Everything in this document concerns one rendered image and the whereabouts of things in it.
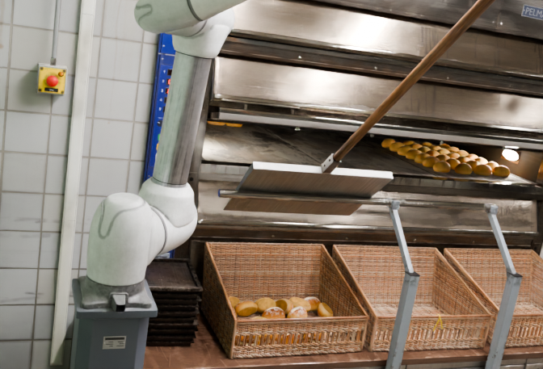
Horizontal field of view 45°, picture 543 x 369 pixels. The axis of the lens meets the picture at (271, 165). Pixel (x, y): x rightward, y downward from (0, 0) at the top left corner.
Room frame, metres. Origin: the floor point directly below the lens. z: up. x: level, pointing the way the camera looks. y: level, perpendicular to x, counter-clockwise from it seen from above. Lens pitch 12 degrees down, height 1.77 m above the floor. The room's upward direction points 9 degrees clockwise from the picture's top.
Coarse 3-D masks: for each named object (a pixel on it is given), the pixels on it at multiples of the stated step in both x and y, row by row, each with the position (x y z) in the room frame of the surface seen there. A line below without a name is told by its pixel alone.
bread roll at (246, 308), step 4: (244, 300) 2.51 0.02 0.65; (248, 300) 2.51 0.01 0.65; (240, 304) 2.48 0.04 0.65; (244, 304) 2.48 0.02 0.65; (248, 304) 2.48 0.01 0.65; (252, 304) 2.49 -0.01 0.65; (256, 304) 2.51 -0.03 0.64; (236, 308) 2.47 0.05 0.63; (240, 308) 2.46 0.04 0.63; (244, 308) 2.47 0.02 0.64; (248, 308) 2.48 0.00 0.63; (252, 308) 2.49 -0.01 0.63; (256, 308) 2.50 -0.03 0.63; (236, 312) 2.47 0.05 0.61; (240, 312) 2.46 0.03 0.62; (244, 312) 2.48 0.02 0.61; (248, 312) 2.49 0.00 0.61; (252, 312) 2.50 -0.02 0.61; (244, 316) 2.48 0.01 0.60
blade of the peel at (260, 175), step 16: (256, 176) 2.21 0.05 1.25; (272, 176) 2.22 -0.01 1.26; (288, 176) 2.24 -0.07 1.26; (304, 176) 2.26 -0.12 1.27; (320, 176) 2.27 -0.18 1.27; (336, 176) 2.29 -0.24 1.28; (352, 176) 2.30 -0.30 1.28; (368, 176) 2.33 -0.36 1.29; (384, 176) 2.35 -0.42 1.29; (288, 192) 2.35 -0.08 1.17; (304, 192) 2.37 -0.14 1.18; (320, 192) 2.39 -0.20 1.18; (336, 192) 2.40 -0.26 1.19; (352, 192) 2.42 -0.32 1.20; (368, 192) 2.44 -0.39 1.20; (224, 208) 2.40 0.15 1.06; (240, 208) 2.42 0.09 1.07; (256, 208) 2.44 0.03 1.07; (272, 208) 2.46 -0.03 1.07; (288, 208) 2.47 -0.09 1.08; (304, 208) 2.49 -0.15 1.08; (320, 208) 2.51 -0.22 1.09; (336, 208) 2.53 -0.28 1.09; (352, 208) 2.55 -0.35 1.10
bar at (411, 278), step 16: (224, 192) 2.24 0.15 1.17; (240, 192) 2.26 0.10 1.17; (256, 192) 2.29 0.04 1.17; (272, 192) 2.32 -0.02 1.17; (448, 208) 2.60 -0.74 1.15; (464, 208) 2.62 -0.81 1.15; (480, 208) 2.65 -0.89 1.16; (496, 208) 2.67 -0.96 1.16; (400, 224) 2.45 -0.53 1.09; (496, 224) 2.63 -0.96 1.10; (400, 240) 2.40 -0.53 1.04; (496, 240) 2.61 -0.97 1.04; (512, 272) 2.49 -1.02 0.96; (416, 288) 2.29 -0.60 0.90; (512, 288) 2.46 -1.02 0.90; (400, 304) 2.31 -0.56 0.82; (512, 304) 2.47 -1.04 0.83; (400, 320) 2.29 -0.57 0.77; (400, 336) 2.28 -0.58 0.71; (496, 336) 2.47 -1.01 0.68; (400, 352) 2.29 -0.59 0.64; (496, 352) 2.46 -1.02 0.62; (496, 368) 2.47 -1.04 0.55
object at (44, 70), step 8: (40, 64) 2.31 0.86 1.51; (48, 64) 2.35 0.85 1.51; (40, 72) 2.29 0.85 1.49; (48, 72) 2.30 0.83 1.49; (56, 72) 2.30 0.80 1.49; (64, 72) 2.31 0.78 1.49; (40, 80) 2.29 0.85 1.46; (64, 80) 2.32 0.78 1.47; (40, 88) 2.29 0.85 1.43; (48, 88) 2.30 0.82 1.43; (56, 88) 2.31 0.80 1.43; (64, 88) 2.32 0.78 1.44
